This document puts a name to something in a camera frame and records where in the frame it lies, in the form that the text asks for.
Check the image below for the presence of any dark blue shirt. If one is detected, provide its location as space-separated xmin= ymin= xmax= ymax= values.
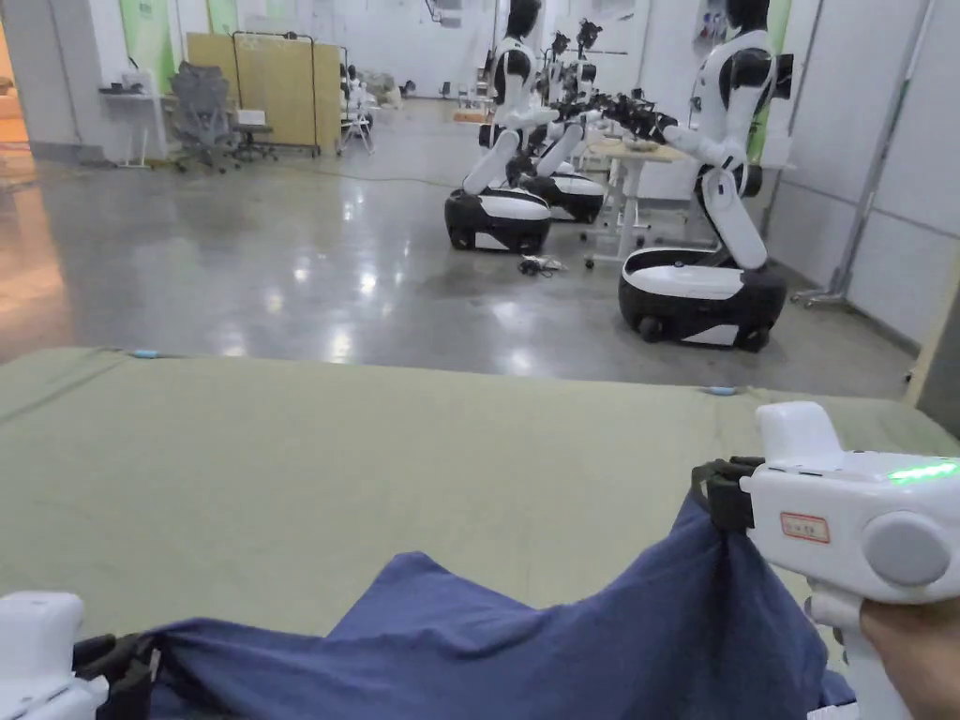
xmin=145 ymin=490 xmax=860 ymax=720

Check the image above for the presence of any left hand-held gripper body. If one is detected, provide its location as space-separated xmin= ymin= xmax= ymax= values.
xmin=0 ymin=592 xmax=111 ymax=720

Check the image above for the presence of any black metal rack frame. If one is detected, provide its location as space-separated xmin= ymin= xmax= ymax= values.
xmin=231 ymin=30 xmax=351 ymax=159

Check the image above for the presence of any person's right hand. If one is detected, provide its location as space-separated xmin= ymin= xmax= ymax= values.
xmin=858 ymin=588 xmax=960 ymax=720

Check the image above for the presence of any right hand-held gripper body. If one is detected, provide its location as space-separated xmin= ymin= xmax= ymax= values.
xmin=708 ymin=401 xmax=960 ymax=720

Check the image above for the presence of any black stool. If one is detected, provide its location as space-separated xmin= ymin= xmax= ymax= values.
xmin=231 ymin=123 xmax=280 ymax=163

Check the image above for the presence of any bed with pale green sheet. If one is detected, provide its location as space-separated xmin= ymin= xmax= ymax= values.
xmin=0 ymin=346 xmax=960 ymax=720

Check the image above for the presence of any white folding chair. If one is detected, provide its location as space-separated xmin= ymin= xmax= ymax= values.
xmin=338 ymin=104 xmax=377 ymax=158

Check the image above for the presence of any white desk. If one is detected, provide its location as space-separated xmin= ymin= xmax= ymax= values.
xmin=97 ymin=73 xmax=171 ymax=171

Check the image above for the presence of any wooden table with white legs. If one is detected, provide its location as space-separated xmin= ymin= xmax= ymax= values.
xmin=578 ymin=134 xmax=695 ymax=270

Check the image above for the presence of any white black humanoid wheeled robot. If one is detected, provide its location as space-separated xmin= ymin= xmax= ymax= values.
xmin=443 ymin=0 xmax=560 ymax=253
xmin=618 ymin=0 xmax=798 ymax=354
xmin=524 ymin=18 xmax=610 ymax=224

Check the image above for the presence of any grey office chair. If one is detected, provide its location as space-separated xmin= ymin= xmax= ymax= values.
xmin=168 ymin=61 xmax=243 ymax=176

